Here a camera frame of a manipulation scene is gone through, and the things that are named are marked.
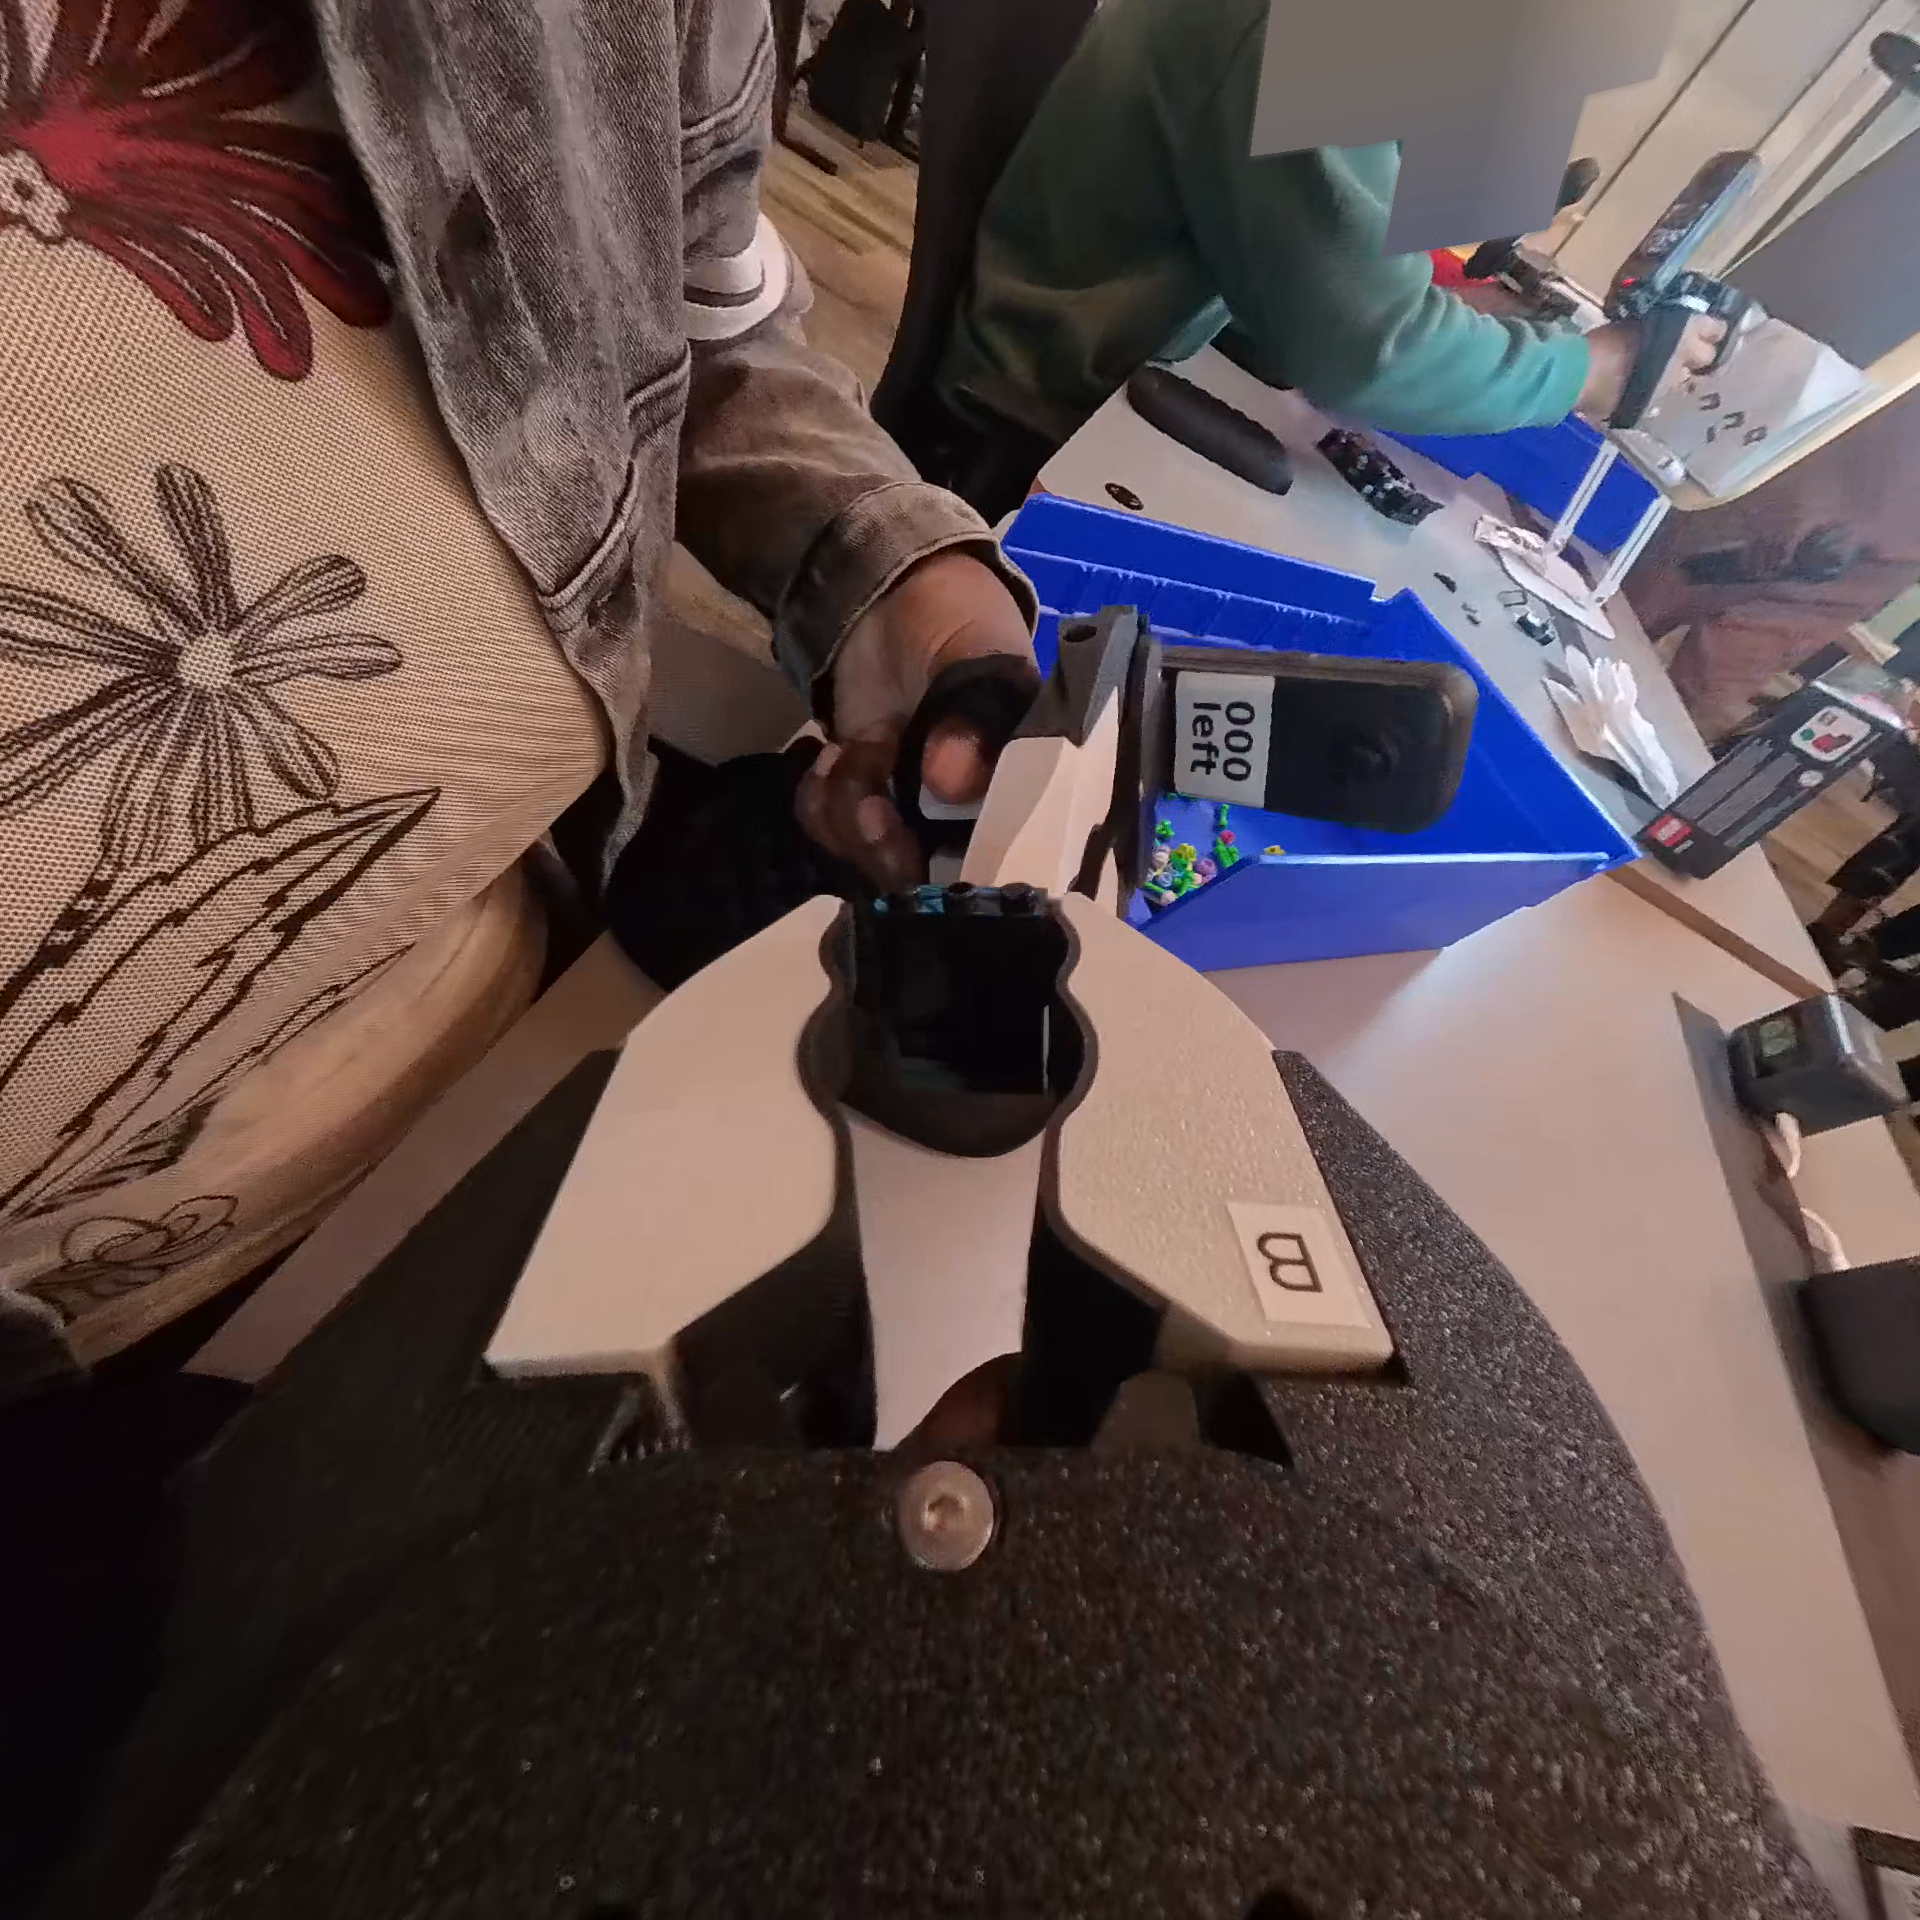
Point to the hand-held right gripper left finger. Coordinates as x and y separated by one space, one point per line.
705 1170

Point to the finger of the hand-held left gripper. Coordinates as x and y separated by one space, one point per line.
1035 819

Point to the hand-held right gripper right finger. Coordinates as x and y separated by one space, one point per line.
1187 1155

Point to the pile of colourful lego pieces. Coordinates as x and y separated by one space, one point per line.
1187 871

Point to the black lego box frame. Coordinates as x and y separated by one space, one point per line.
960 990

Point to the blue plastic bin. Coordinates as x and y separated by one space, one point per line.
1352 898
1499 449

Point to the small black lego build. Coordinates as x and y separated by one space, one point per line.
1374 471

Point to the black lego set box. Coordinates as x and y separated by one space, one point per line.
1742 795

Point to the person's left hand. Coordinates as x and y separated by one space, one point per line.
941 628

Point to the black cushioned wrist rest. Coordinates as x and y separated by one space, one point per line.
705 887
1209 427

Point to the clear acrylic stand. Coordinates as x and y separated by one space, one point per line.
1783 406

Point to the black charger with green display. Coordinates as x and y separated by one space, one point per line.
1810 1052

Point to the white sneaker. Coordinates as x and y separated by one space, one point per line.
742 270

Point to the black office chair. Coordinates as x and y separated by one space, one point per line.
978 152

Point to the person's floral beige garment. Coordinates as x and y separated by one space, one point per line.
227 675

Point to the plain black charger block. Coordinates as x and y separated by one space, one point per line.
1869 1352

